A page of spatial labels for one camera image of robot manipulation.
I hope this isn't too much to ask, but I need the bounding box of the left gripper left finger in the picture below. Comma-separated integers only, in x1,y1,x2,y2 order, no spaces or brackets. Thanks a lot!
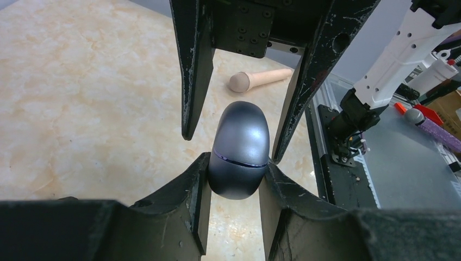
1,152,211,260

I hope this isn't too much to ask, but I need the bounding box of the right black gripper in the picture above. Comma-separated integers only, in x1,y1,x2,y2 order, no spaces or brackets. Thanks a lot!
170,0,379,164

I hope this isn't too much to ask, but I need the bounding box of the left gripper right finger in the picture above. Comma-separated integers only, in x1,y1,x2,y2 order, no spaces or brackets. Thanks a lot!
259,163,460,260

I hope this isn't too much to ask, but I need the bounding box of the purple earbud charging case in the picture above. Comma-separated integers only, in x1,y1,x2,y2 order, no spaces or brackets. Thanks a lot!
208,101,270,200

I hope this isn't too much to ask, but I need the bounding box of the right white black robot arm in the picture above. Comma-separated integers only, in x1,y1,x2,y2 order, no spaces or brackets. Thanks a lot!
170,1,460,163

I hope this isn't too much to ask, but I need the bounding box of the wooden toy microphone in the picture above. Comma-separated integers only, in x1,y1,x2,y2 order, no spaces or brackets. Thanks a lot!
227,69,293,93

